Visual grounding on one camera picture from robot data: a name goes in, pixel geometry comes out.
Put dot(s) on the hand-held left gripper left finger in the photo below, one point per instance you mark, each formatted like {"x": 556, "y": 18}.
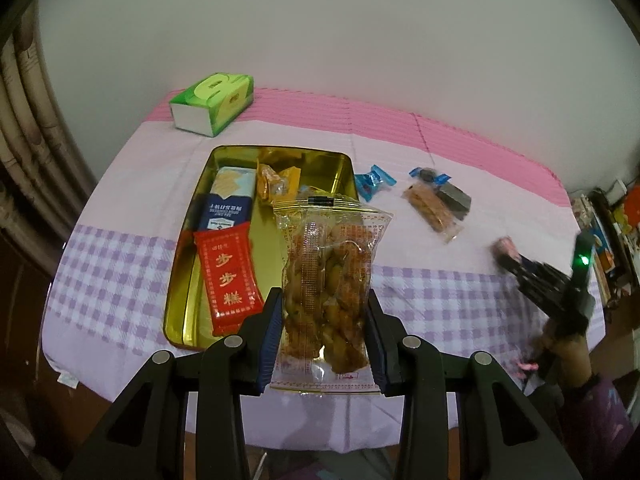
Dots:
{"x": 267, "y": 340}

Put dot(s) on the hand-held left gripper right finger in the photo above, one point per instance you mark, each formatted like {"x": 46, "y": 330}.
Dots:
{"x": 377, "y": 345}

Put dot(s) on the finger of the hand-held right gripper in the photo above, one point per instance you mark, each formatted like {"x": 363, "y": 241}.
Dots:
{"x": 525, "y": 267}

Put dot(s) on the pink snack packet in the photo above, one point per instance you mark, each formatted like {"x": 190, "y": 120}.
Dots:
{"x": 502, "y": 247}

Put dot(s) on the red snack packet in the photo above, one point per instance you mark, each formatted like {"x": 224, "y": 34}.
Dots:
{"x": 227, "y": 280}

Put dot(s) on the clear fried dough twist packet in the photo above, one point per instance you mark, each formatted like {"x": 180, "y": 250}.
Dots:
{"x": 325, "y": 280}

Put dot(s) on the grey snack packet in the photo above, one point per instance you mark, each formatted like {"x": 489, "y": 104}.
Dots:
{"x": 454, "y": 200}

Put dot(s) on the clear nut bar packet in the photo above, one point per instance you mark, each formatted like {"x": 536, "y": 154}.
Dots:
{"x": 430, "y": 212}

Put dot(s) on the navy cracker packet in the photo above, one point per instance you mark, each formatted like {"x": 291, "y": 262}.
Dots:
{"x": 225, "y": 210}

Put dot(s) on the orange snack packet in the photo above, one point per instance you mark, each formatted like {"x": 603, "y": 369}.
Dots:
{"x": 267, "y": 180}
{"x": 289, "y": 182}

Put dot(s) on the light blue candy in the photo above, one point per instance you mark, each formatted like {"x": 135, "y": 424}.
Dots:
{"x": 372, "y": 182}

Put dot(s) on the red and gold tin box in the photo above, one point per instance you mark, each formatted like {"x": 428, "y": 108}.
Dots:
{"x": 320, "y": 165}

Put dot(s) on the person's right forearm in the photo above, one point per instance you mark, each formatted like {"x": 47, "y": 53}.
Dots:
{"x": 600, "y": 420}

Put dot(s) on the person's right hand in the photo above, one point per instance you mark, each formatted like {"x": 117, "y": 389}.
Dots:
{"x": 570, "y": 355}

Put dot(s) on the blue and orange box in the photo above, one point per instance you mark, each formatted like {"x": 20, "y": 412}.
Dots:
{"x": 602, "y": 252}

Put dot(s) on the pink foam mat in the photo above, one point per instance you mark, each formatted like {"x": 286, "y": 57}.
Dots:
{"x": 350, "y": 115}

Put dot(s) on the green tissue pack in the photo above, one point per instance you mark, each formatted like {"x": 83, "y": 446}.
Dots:
{"x": 215, "y": 100}

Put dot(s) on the beige patterned curtain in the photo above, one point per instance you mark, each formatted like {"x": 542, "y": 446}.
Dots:
{"x": 30, "y": 110}

